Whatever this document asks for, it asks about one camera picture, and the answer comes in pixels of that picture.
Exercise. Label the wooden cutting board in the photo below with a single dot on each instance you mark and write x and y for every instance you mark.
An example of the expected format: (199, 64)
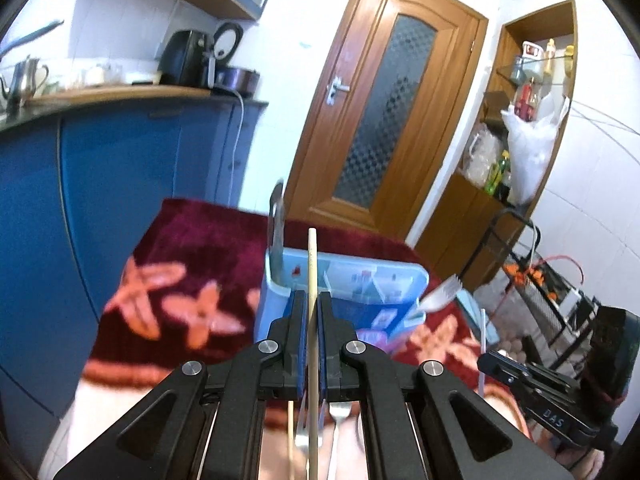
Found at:
(125, 92)

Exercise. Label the metal utensil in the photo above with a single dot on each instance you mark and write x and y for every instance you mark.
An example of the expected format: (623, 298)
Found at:
(276, 220)

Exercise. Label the yellow bottle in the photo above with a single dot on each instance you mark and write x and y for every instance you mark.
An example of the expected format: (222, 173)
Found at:
(550, 52)
(569, 60)

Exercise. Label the wooden door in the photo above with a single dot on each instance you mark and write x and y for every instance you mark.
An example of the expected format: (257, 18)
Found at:
(380, 110)

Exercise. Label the white plastic bag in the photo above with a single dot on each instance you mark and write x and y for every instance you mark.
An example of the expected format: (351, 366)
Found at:
(530, 155)

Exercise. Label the red bottle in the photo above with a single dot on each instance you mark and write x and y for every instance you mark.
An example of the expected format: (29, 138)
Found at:
(525, 102)

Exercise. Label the rice cooker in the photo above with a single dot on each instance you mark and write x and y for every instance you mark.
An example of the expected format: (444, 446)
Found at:
(235, 67)

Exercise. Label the wooden chopstick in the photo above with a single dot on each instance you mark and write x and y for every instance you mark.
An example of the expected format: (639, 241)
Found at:
(312, 270)
(290, 440)

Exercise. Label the black air fryer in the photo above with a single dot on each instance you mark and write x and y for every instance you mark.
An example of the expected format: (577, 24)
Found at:
(182, 57)

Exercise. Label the light blue utensil box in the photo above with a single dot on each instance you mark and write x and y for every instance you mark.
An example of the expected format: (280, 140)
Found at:
(360, 280)

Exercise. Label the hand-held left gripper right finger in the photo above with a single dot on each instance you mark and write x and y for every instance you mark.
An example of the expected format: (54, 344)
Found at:
(325, 340)

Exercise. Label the steel kettle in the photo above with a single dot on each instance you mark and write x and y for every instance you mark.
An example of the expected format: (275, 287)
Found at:
(27, 77)

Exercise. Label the silver fork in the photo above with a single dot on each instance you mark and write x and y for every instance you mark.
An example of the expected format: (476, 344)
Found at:
(339, 412)
(440, 294)

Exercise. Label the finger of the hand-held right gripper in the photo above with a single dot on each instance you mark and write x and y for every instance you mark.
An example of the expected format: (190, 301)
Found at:
(500, 366)

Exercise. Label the dark countertop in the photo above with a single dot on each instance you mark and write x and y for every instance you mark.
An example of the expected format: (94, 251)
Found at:
(240, 100)

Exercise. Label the red floral blanket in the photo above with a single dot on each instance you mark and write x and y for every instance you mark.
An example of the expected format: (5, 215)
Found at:
(210, 240)

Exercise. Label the light blue stool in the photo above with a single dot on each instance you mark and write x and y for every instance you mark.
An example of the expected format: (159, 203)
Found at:
(475, 315)

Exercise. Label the glass jar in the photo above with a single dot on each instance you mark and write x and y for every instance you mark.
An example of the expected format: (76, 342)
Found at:
(531, 55)

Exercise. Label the wooden shelf unit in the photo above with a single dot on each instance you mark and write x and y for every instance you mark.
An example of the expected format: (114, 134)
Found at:
(480, 210)

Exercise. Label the blue lower cabinets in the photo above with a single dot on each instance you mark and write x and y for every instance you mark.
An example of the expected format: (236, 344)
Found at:
(125, 160)

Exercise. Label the clear food bag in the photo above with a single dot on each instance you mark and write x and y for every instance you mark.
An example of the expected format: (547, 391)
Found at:
(480, 155)

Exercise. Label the green bottle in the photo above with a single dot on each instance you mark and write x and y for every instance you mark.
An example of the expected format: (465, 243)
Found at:
(495, 172)

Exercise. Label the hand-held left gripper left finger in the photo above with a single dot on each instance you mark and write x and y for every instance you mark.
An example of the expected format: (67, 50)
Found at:
(300, 340)

